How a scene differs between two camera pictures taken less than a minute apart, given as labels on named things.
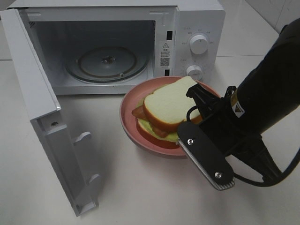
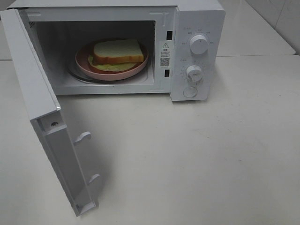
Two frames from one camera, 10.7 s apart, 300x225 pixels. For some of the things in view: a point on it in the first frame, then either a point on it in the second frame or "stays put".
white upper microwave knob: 198,44 stays put
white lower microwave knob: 195,72 stays put
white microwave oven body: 102,47 stays put
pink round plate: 134,133 → 85,68
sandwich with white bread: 164,108 → 116,55
